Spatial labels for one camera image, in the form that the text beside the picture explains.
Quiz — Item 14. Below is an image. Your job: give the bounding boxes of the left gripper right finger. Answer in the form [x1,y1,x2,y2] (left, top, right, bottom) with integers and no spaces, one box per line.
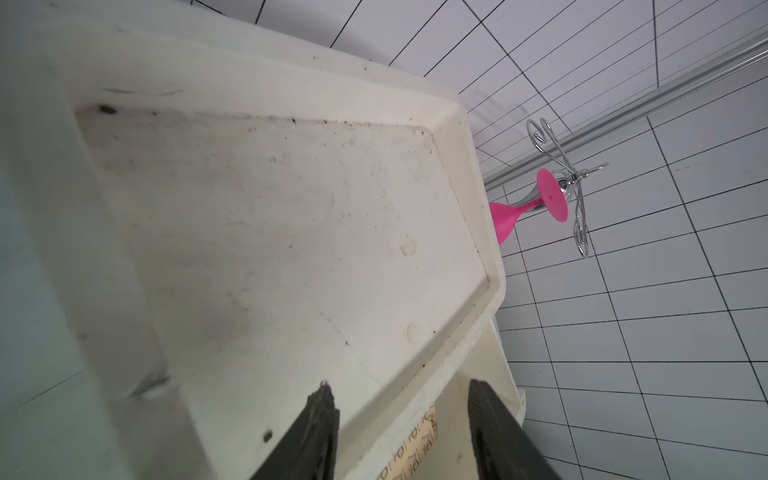
[467,379,543,479]

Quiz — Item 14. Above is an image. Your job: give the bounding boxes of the pink plastic goblet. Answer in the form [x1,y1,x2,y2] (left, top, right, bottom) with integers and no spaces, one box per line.
[489,169,569,246]

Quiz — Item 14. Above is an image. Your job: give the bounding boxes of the chrome glass holder stand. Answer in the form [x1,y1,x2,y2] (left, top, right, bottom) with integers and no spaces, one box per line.
[526,118,608,258]

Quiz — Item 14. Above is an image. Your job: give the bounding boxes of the patterned sticky notes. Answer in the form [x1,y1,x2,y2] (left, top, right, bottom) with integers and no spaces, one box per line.
[377,405,439,480]

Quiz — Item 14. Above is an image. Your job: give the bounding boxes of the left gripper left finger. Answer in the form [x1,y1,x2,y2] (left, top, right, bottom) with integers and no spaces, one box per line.
[251,382,340,480]

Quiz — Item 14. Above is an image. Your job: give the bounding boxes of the white plastic drawer cabinet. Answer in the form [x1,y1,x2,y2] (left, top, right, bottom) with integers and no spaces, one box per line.
[1,3,504,479]

